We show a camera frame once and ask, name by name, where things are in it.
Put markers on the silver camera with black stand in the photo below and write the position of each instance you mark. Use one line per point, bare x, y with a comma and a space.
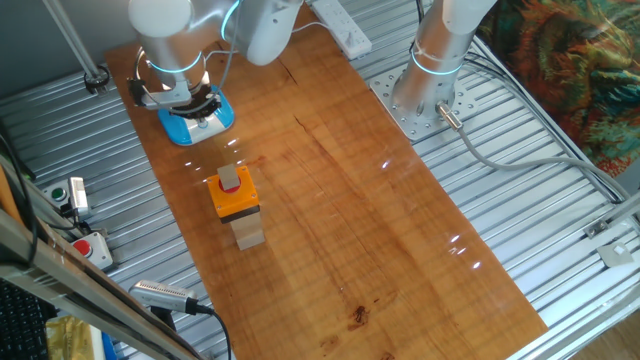
160, 295

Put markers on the small wooden block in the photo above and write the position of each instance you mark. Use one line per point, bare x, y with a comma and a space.
229, 177

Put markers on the orange box with red button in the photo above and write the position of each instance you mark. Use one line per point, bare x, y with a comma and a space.
240, 200

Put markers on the white power strip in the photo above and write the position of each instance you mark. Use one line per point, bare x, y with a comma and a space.
345, 30

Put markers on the metal pole with black foot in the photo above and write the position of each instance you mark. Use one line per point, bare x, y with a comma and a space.
75, 47

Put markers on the grey box with red button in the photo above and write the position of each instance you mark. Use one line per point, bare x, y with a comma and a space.
92, 250

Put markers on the yellow package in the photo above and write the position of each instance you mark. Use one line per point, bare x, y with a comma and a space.
67, 340

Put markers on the black keyboard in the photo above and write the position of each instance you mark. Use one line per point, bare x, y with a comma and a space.
20, 325

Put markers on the tall wooden block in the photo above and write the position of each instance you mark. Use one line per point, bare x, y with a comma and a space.
248, 232

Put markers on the brown wooden board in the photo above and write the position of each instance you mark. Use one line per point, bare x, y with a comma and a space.
360, 225

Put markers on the grey box with green button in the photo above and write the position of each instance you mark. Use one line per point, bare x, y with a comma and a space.
56, 194

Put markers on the colourful painted cloth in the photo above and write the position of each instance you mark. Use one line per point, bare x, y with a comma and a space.
570, 65

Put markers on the white square plate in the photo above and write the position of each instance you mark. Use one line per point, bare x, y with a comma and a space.
615, 254

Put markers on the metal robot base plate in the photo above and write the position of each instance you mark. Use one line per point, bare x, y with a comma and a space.
415, 129

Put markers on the aluminium frame beam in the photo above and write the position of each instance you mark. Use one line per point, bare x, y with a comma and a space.
75, 300

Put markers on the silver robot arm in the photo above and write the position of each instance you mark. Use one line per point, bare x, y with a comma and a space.
430, 55

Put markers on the green button switch box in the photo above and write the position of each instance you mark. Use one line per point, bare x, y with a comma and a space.
78, 196

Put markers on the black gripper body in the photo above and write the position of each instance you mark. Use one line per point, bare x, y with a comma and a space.
202, 107

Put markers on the small metal bracket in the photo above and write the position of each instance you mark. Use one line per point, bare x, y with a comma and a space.
596, 229

